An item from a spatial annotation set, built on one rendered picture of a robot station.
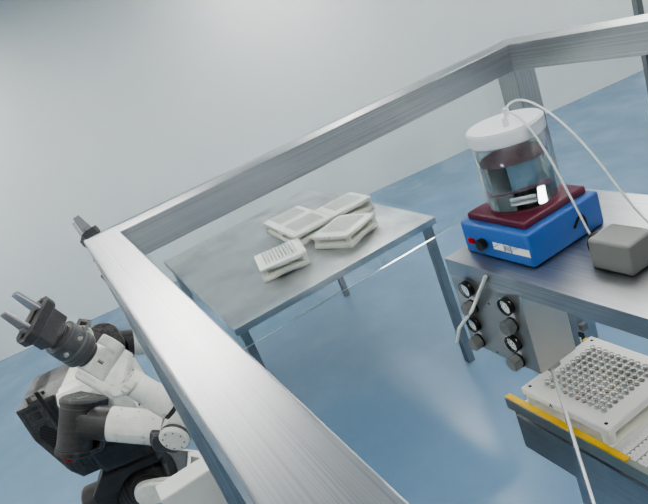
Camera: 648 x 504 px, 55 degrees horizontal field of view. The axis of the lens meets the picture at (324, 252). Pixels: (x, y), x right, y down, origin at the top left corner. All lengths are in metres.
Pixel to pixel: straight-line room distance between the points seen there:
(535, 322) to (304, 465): 1.00
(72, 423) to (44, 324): 0.34
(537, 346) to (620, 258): 0.28
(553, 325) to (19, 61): 5.48
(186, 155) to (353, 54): 1.92
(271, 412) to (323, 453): 0.07
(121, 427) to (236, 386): 1.26
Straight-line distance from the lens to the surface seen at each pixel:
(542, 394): 1.55
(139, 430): 1.70
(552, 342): 1.37
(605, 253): 1.19
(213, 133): 6.20
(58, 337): 1.54
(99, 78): 6.16
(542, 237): 1.27
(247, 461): 0.39
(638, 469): 1.41
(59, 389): 1.93
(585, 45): 1.36
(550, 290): 1.19
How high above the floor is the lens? 1.91
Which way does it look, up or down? 20 degrees down
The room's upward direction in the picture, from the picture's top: 22 degrees counter-clockwise
